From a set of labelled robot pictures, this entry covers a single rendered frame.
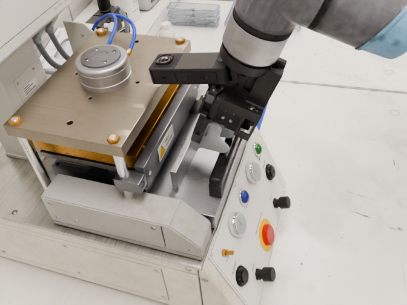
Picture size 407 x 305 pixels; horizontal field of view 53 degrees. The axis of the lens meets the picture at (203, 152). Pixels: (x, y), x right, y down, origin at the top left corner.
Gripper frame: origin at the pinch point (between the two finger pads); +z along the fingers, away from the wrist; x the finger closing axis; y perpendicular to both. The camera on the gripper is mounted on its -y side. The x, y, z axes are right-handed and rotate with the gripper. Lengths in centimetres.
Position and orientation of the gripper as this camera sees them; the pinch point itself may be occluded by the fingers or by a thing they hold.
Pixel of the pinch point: (194, 142)
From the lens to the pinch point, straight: 66.5
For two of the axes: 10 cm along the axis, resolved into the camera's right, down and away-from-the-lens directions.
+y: 9.1, 4.1, 0.0
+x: 3.0, -6.8, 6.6
